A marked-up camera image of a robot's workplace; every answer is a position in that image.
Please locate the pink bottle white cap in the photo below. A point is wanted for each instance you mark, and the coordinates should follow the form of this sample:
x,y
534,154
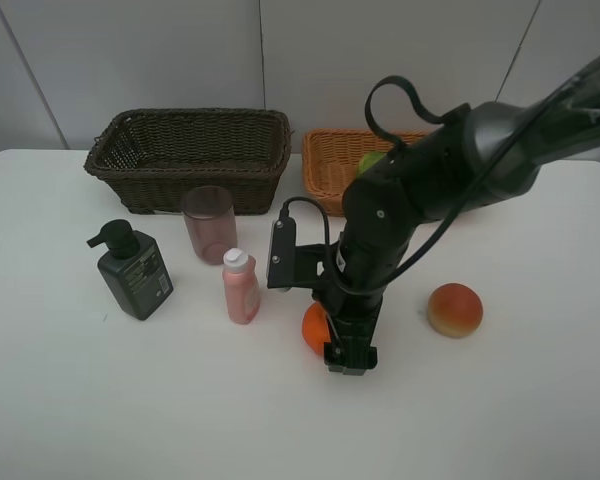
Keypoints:
x,y
241,286

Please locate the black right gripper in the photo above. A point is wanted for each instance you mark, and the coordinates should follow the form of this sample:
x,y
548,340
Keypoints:
x,y
348,278

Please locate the black pump soap bottle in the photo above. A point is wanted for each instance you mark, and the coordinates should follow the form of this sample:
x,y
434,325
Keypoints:
x,y
133,268

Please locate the translucent pink plastic cup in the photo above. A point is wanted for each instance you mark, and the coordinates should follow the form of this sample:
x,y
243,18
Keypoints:
x,y
210,221

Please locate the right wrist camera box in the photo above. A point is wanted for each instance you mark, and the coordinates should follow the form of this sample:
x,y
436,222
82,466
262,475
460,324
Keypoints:
x,y
281,261

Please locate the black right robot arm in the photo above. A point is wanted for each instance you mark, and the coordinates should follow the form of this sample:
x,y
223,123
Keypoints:
x,y
508,144

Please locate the red yellow peach fruit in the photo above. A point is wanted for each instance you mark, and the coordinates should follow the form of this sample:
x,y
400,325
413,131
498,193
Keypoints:
x,y
454,310

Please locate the orange wicker basket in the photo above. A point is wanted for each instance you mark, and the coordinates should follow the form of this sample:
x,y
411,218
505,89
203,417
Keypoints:
x,y
330,165

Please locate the green lime fruit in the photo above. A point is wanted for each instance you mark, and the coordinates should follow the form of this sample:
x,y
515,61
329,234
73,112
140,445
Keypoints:
x,y
368,161

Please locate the dark brown wicker basket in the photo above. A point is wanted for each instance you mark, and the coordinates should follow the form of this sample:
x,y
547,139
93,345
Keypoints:
x,y
151,157

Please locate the orange tangerine fruit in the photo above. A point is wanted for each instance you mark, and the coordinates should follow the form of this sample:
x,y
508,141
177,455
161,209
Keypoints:
x,y
315,330

